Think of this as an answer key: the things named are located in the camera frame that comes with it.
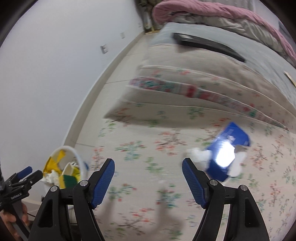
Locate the brown paper card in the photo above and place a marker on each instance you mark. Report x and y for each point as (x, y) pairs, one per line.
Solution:
(290, 78)

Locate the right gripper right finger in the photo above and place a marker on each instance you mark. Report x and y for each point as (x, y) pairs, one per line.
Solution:
(245, 221)

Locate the black remote control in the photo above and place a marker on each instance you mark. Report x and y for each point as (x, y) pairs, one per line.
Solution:
(197, 42)

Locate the clothes pile on rack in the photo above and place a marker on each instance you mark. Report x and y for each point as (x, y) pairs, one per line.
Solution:
(145, 8)

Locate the yellow paper cup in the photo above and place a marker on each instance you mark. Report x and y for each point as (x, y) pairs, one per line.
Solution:
(72, 170)

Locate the pink quilt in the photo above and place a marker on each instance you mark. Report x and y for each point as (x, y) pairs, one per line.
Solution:
(165, 11)

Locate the yellow green sponge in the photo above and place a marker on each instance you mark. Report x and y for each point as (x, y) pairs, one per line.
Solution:
(67, 181)

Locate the white translucent trash bin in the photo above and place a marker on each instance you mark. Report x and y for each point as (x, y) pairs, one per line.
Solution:
(72, 156)

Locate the blue cardboard box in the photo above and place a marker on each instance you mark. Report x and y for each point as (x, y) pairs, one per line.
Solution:
(227, 152)

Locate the grey bed sheet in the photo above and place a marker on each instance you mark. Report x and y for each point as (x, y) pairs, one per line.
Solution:
(257, 56)

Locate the yellow plastic bag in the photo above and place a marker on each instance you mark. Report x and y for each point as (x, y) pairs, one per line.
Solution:
(53, 162)

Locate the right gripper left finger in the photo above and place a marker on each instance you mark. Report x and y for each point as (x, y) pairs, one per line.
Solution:
(52, 221)

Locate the person's left hand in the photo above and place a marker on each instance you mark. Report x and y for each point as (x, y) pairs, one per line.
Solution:
(8, 219)

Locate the wall power socket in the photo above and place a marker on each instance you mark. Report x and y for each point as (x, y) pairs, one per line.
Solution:
(104, 48)

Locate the floral bed cover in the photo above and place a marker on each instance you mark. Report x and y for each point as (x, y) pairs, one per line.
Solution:
(179, 103)

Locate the white tissue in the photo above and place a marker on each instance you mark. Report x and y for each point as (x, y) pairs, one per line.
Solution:
(201, 158)

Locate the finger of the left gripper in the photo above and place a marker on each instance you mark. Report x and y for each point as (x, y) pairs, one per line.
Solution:
(32, 179)
(22, 174)

